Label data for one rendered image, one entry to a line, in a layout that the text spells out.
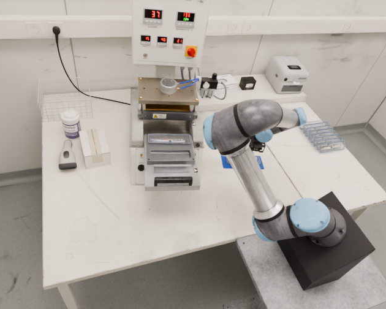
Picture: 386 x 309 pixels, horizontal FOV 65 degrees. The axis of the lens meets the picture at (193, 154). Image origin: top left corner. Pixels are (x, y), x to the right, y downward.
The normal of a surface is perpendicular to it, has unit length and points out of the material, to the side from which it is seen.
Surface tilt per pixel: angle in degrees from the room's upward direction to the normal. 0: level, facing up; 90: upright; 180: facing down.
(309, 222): 39
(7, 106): 90
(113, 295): 0
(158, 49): 90
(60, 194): 0
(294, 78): 87
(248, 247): 0
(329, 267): 46
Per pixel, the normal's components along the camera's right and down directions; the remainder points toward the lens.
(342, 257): -0.59, -0.37
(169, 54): 0.13, 0.73
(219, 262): 0.14, -0.68
